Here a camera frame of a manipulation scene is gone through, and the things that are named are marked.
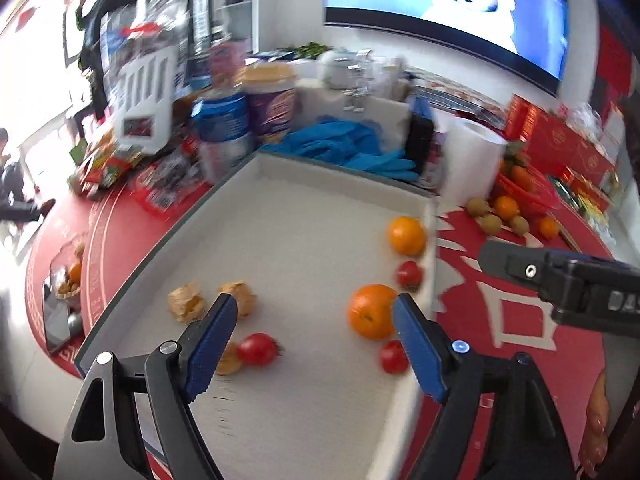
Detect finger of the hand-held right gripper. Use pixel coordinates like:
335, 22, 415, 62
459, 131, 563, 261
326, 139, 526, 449
478, 239, 640, 335

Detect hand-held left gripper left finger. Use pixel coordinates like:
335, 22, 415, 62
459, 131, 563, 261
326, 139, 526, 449
52, 292, 238, 480

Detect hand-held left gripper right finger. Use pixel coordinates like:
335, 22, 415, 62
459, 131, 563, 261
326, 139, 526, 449
391, 294, 576, 480

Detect husked physalis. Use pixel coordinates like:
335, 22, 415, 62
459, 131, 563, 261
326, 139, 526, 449
215, 341, 244, 376
218, 281, 258, 318
167, 282, 207, 325

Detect red tomato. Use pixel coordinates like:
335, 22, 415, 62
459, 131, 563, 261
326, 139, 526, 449
395, 260, 425, 291
236, 332, 281, 367
379, 340, 411, 375

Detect large orange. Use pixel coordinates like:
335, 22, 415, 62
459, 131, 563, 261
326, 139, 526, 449
347, 284, 401, 341

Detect white tray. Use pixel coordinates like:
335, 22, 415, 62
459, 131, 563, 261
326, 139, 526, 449
75, 150, 438, 480

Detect person's right hand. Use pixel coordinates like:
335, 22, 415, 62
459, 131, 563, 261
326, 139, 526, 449
579, 367, 612, 478

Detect stack of flat colourful boxes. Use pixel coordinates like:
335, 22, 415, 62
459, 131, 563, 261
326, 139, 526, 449
547, 172, 613, 221

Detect red plastic basket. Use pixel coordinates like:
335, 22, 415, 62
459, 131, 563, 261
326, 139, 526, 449
492, 160, 562, 217

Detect bunch of leafy tangerines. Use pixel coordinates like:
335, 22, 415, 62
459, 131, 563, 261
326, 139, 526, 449
500, 141, 538, 193

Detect white paper towel roll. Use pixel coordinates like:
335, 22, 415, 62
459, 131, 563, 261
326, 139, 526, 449
440, 115, 508, 206

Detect dark printed packets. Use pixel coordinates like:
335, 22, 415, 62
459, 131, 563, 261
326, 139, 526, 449
132, 152, 211, 216

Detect black box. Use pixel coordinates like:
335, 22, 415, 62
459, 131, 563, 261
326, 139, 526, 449
405, 110, 436, 171

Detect red green snack packets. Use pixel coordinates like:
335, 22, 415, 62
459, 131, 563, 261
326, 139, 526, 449
70, 130, 146, 196

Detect blue labelled tub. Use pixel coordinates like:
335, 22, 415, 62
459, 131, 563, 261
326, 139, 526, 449
192, 91, 253, 181

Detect blue rubber gloves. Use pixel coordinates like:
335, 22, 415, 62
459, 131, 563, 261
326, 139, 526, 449
262, 116, 421, 181

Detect purple tub with yellow lid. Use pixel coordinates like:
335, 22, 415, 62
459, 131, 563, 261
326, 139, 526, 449
240, 62, 301, 146

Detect white knife set package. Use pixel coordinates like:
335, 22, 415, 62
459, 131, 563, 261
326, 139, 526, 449
112, 45, 178, 153

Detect white box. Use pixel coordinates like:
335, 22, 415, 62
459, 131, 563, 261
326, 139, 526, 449
295, 87, 411, 151

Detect clear glass jar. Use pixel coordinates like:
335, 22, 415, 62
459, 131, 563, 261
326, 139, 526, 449
317, 47, 386, 111

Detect green leafy plant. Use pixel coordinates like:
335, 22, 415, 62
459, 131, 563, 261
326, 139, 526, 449
287, 42, 326, 58

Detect glass display cabinet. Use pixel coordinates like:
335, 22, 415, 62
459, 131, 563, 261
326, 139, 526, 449
145, 0, 258, 91

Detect red wall hanging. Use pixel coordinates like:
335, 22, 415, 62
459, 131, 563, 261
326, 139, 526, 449
595, 25, 633, 106

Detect wall television screen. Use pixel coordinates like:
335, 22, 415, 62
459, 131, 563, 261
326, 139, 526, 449
322, 0, 571, 96

